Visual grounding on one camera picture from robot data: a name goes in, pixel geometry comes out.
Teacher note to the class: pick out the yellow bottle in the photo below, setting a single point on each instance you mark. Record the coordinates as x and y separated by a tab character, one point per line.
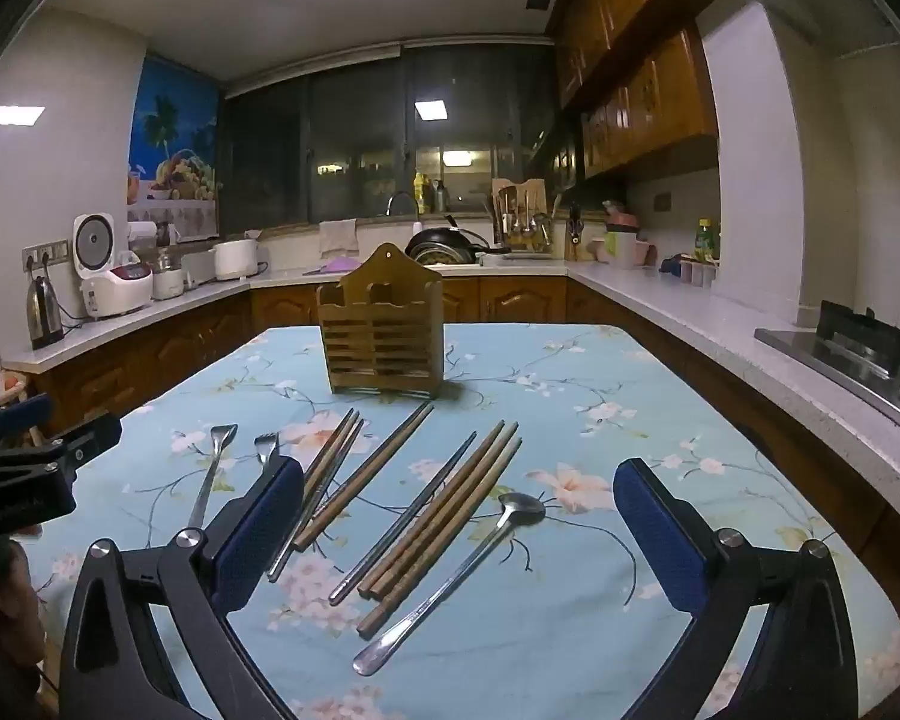
418	193

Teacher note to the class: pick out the steel electric kettle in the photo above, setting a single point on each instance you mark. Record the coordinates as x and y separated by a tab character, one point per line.
43	311

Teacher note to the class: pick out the rectangular ceiling light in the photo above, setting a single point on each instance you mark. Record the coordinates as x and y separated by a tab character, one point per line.
13	115

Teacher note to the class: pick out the steel gas stove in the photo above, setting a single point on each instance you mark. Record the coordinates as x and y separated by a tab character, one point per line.
855	349

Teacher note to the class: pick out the wooden chopstick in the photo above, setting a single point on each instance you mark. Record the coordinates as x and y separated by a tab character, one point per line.
435	504
450	505
343	454
334	442
450	524
367	472

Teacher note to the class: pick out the small metal fork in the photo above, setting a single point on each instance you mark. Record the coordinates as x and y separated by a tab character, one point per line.
266	454

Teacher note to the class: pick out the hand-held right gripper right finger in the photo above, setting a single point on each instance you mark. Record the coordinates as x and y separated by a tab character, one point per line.
656	532

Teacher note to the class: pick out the white rice cooker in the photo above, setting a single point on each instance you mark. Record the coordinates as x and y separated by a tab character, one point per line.
120	292

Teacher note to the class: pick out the small glass-lid cooker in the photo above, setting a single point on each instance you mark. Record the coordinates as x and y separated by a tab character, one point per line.
168	279

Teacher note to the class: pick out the range hood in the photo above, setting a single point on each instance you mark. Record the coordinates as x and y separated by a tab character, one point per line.
810	0

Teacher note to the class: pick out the wooden base cabinets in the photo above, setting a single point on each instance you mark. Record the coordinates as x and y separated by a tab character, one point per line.
510	300

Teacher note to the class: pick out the white pot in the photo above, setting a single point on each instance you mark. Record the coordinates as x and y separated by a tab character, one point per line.
236	259

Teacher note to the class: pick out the person's left hand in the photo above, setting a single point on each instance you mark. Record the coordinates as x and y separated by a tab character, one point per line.
11	615

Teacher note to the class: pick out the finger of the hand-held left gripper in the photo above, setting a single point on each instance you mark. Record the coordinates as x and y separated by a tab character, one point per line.
90	435
19	412

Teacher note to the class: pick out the wooden utensil holder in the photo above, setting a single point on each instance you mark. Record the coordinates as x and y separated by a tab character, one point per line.
379	330

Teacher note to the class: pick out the purple cloth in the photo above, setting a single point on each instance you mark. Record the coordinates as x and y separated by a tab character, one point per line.
334	267

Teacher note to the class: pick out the row of seasoning jars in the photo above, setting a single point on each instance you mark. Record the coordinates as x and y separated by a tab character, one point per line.
697	274

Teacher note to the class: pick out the dark kitchen window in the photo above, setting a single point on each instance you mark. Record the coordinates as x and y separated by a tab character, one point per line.
360	135

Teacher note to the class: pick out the metal chopstick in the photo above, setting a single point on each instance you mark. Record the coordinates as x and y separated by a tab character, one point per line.
405	516
281	561

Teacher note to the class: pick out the wall outlet plate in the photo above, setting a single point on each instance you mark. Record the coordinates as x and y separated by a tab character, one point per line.
664	202

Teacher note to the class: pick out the white kitchen countertop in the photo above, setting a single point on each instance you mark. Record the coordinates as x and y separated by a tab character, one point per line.
720	315

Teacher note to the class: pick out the sink faucet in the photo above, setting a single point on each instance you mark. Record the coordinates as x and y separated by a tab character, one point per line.
400	199

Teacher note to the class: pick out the floral light blue tablecloth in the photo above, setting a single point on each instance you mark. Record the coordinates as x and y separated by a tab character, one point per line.
570	615

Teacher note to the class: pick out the small metal dessert spoon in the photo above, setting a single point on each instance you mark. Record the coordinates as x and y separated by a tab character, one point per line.
211	472

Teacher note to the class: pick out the long metal spoon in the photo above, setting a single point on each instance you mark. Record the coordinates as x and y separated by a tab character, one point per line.
521	508

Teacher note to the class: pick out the wall socket strip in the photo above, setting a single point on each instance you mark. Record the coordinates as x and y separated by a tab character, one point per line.
45	253

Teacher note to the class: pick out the wooden wall cabinets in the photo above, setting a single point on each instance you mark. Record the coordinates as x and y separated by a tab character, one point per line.
645	97

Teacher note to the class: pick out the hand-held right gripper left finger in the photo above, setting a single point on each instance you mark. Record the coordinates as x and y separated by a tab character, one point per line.
261	534

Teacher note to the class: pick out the dark bottle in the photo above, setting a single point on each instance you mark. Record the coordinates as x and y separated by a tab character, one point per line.
439	196

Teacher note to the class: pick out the palm and fruit wall poster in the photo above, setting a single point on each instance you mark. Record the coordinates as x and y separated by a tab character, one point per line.
172	142

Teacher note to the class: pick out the hanging dish towel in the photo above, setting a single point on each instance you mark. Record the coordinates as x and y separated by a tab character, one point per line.
337	236

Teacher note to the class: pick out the dark knife block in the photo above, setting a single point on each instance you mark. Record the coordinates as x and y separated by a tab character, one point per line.
574	229

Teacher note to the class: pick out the pink and white containers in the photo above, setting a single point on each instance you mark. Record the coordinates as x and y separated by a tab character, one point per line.
622	244

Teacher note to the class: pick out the black wok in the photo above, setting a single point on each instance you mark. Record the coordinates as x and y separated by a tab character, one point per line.
446	244

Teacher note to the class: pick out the green bottle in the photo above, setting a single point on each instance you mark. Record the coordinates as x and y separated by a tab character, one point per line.
707	240

